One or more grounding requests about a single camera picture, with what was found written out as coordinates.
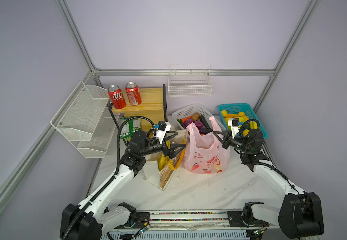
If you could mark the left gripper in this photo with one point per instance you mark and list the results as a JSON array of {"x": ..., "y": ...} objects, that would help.
[{"x": 169, "y": 151}]

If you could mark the purple toy onion left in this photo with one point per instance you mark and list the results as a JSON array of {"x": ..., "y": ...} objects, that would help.
[{"x": 188, "y": 121}]

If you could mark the purple toy onion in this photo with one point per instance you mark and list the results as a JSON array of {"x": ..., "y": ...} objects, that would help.
[
  {"x": 199, "y": 124},
  {"x": 188, "y": 121}
]

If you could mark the white wire wall basket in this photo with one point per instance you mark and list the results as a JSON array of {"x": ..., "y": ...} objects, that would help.
[{"x": 189, "y": 81}]

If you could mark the red cola can left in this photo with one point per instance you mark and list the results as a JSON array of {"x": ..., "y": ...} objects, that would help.
[{"x": 116, "y": 96}]

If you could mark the red cola can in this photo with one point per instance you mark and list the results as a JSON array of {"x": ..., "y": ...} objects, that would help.
[
  {"x": 116, "y": 96},
  {"x": 133, "y": 93}
]

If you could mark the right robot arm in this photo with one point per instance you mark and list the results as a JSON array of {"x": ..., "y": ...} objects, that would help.
[{"x": 275, "y": 180}]

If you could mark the purple toy onion right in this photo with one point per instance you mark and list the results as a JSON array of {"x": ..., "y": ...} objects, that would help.
[{"x": 199, "y": 124}]

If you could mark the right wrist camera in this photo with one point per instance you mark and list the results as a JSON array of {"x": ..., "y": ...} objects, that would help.
[{"x": 234, "y": 124}]

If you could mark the brown toy potato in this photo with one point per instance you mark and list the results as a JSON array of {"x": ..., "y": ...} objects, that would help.
[{"x": 195, "y": 117}]

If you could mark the dark toy cucumber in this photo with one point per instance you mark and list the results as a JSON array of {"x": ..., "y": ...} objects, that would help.
[{"x": 204, "y": 121}]

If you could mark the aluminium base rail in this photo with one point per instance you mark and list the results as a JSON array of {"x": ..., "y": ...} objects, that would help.
[{"x": 231, "y": 218}]

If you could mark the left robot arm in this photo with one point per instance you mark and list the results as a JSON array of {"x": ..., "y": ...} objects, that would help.
[{"x": 107, "y": 186}]

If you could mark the wooden black-frame shelf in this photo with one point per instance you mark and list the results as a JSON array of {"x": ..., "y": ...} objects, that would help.
[{"x": 153, "y": 105}]

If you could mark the white mesh tiered rack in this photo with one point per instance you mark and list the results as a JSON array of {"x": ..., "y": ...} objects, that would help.
[{"x": 85, "y": 121}]

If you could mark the pink plastic grocery bag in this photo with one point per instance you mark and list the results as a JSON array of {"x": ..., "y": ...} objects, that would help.
[{"x": 204, "y": 154}]

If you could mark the yellow toy lemon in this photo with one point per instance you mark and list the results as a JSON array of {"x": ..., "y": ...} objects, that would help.
[{"x": 224, "y": 113}]

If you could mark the teal plastic basket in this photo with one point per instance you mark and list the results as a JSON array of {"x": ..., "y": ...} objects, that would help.
[{"x": 237, "y": 108}]

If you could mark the green snack bag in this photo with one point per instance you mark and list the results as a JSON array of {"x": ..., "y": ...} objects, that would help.
[{"x": 129, "y": 128}]

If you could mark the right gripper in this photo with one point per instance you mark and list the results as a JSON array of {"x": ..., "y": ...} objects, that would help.
[{"x": 226, "y": 140}]

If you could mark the white canvas tote bag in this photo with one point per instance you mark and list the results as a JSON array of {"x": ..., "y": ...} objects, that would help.
[{"x": 161, "y": 179}]

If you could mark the yellow chips bag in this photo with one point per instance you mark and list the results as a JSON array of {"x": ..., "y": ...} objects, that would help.
[{"x": 162, "y": 161}]

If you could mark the red cola can right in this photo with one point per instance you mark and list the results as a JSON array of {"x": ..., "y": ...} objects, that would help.
[{"x": 133, "y": 93}]

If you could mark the white plastic basket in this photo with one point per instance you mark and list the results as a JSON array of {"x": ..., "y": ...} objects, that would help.
[{"x": 181, "y": 115}]

